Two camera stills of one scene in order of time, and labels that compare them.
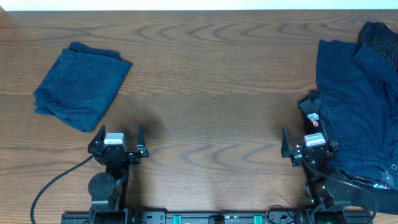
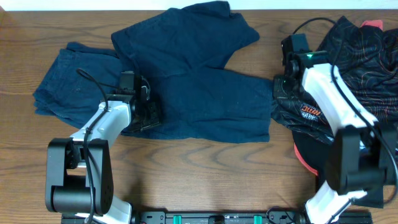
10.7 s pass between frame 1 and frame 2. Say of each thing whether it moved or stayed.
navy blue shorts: moved
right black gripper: moved
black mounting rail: stayed
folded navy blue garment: stayed
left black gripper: moved
